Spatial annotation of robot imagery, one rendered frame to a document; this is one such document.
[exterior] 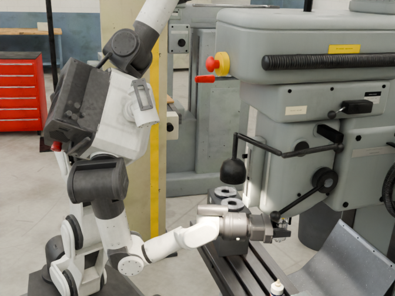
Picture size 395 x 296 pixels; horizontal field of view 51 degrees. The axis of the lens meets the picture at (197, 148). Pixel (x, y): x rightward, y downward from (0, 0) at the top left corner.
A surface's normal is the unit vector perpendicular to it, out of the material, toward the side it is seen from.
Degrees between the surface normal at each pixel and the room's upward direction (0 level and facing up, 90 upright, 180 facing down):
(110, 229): 98
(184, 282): 0
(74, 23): 90
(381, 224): 90
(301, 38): 90
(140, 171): 90
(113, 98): 58
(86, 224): 82
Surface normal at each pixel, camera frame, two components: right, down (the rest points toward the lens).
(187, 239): 0.00, 0.24
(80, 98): 0.54, -0.22
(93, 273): 0.32, -0.68
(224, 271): 0.04, -0.93
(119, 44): -0.17, -0.11
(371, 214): -0.95, 0.09
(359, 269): -0.82, -0.35
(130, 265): 0.15, 0.50
